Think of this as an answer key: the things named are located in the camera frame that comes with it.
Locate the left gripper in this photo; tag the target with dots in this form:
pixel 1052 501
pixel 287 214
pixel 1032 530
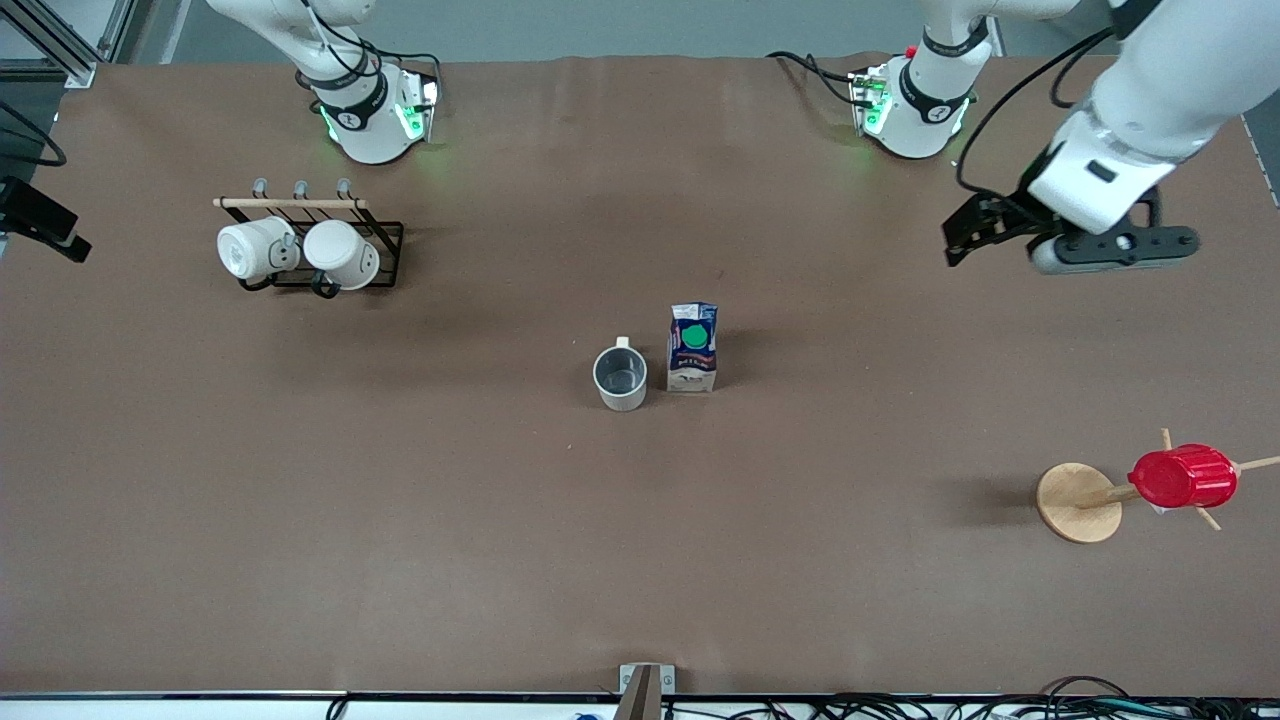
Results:
pixel 1003 213

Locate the blue white milk carton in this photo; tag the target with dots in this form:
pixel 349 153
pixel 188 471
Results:
pixel 692 350

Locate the grey ceramic mug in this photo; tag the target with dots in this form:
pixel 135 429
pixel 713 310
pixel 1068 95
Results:
pixel 620 375

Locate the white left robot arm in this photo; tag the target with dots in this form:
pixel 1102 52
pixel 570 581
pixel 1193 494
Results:
pixel 1170 70

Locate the red ribbed plastic cup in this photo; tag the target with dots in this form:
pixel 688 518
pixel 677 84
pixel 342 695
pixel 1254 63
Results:
pixel 1185 477

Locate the white mug with round face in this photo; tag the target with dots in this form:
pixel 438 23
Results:
pixel 250 250

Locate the wooden mug tree stand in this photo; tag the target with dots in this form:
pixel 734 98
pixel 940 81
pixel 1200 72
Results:
pixel 1075 505

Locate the metal bracket with post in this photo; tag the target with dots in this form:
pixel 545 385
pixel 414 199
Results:
pixel 645 690

